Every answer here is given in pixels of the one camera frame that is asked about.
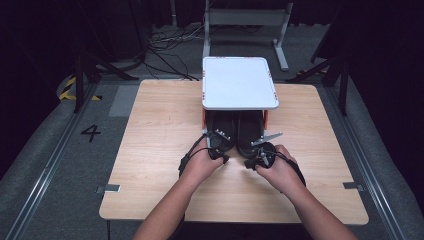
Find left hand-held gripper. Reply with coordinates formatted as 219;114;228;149
204;129;232;165

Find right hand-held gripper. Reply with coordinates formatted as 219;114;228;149
243;131;284;171

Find black slipper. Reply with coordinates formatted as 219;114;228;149
235;110;266;160
205;110;237;153

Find white shoe rack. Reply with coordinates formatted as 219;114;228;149
200;55;280;132

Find person's left hand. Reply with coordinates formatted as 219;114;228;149
180;146;226;184

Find person's right hand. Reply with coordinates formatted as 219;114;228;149
255;143;304;195

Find black tripod stand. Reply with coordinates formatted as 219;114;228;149
70;46;140;114
284;46;352;117

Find grey metal stand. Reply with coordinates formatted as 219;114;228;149
202;0;295;73

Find yellow black striped tape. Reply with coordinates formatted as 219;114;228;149
58;76;102;102

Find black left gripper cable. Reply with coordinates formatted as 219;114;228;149
177;133;216;178

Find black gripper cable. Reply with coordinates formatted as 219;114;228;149
177;133;216;178
264;149;307;188

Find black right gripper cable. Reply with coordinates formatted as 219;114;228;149
264;149;307;188

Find metal table bracket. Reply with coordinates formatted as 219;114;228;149
342;181;367;192
95;183;122;195

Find metal floor rail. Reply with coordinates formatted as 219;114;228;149
325;85;407;240
3;83;98;240

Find black floor cables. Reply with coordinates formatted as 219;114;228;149
145;22;205;82

